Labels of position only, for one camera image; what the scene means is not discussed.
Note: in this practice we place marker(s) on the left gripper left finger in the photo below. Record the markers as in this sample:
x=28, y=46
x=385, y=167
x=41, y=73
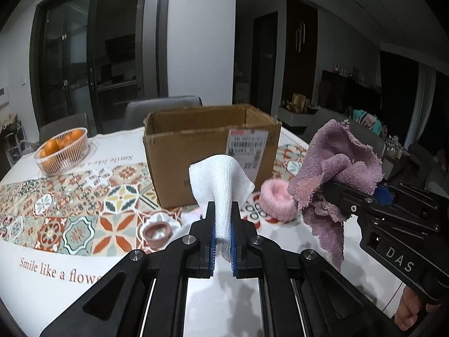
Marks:
x=201, y=263

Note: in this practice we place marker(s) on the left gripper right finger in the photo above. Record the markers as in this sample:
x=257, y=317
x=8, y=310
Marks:
x=244, y=262

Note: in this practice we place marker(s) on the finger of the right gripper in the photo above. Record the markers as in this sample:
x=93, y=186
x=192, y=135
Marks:
x=382, y=195

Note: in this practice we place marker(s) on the purple fuzzy towel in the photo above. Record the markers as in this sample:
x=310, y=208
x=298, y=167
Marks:
x=332, y=156

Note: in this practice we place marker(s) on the white knitted cloth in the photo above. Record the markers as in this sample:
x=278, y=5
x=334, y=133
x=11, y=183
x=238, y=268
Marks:
x=221, y=180

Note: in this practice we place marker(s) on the person's right hand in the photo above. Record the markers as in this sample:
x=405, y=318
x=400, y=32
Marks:
x=410, y=305

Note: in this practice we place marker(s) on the pink fluffy scrunchie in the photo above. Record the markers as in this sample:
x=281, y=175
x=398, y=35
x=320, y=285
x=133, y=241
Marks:
x=276, y=201

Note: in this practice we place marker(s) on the colourful striped cloth on chair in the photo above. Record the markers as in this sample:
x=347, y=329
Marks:
x=368, y=121

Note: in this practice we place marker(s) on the brown cardboard box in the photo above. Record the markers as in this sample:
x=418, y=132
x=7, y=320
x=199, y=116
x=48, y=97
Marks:
x=176, y=138

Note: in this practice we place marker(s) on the patterned tile tablecloth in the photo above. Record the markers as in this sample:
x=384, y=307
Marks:
x=61, y=234

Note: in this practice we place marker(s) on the grey chair centre back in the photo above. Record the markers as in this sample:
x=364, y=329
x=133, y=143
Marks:
x=137, y=111

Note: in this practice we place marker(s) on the oranges in basket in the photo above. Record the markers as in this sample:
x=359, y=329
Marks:
x=58, y=147

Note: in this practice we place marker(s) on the grey chair left back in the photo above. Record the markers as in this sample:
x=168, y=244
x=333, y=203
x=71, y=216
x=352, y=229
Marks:
x=79, y=120

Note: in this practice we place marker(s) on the black sliding glass door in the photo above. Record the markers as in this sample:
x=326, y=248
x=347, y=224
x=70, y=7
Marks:
x=96, y=57

